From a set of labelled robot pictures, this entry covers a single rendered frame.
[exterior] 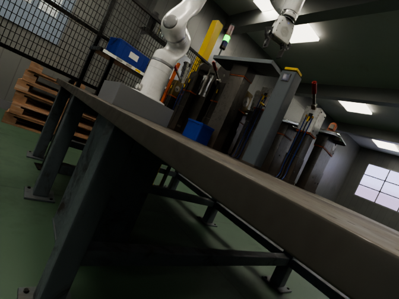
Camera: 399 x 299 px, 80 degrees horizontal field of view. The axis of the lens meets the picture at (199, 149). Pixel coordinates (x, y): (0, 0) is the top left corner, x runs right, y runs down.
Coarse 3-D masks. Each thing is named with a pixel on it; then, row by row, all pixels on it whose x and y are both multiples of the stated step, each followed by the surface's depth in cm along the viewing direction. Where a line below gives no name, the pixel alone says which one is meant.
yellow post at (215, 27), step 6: (216, 24) 262; (222, 24) 267; (210, 30) 265; (216, 30) 264; (210, 36) 263; (216, 36) 267; (204, 42) 266; (210, 42) 264; (204, 48) 264; (210, 48) 267; (204, 54) 264; (210, 54) 270; (198, 60) 265
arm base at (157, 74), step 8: (152, 64) 117; (160, 64) 116; (152, 72) 116; (160, 72) 117; (168, 72) 119; (144, 80) 117; (152, 80) 116; (160, 80) 118; (136, 88) 117; (144, 88) 116; (152, 88) 117; (160, 88) 119; (152, 96) 117; (160, 96) 122
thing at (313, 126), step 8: (304, 112) 110; (312, 112) 108; (320, 112) 106; (304, 120) 108; (312, 120) 107; (320, 120) 109; (304, 128) 108; (312, 128) 106; (296, 136) 109; (304, 136) 108; (312, 136) 109; (296, 144) 108; (304, 144) 107; (288, 152) 109; (296, 152) 108; (304, 152) 110; (288, 160) 108; (296, 160) 107; (280, 168) 111; (288, 168) 108; (296, 168) 109; (280, 176) 108; (288, 176) 108; (296, 176) 113
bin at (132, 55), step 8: (112, 40) 182; (120, 40) 177; (112, 48) 180; (120, 48) 178; (128, 48) 183; (120, 56) 180; (128, 56) 185; (136, 56) 190; (144, 56) 195; (136, 64) 192; (144, 64) 198
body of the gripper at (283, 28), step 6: (282, 18) 109; (288, 18) 109; (276, 24) 109; (282, 24) 109; (288, 24) 110; (270, 30) 111; (276, 30) 109; (282, 30) 109; (288, 30) 110; (276, 36) 109; (282, 36) 110; (288, 36) 111; (276, 42) 115; (282, 42) 113; (288, 42) 112
